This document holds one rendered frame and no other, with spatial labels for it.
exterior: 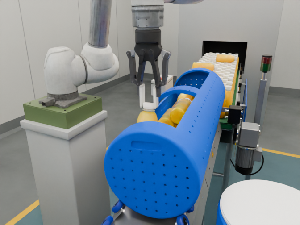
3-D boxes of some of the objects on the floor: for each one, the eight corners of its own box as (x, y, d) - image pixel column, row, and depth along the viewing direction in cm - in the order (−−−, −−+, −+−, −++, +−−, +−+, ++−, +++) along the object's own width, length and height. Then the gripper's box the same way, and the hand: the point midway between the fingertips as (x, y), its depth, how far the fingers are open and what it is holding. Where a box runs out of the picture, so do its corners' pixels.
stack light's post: (239, 211, 212) (260, 80, 173) (239, 208, 216) (260, 78, 176) (244, 213, 211) (267, 80, 171) (244, 209, 214) (266, 79, 175)
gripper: (115, 28, 73) (120, 108, 82) (173, 29, 68) (172, 113, 76) (126, 27, 80) (129, 101, 88) (179, 27, 75) (177, 105, 83)
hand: (148, 96), depth 81 cm, fingers closed on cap, 4 cm apart
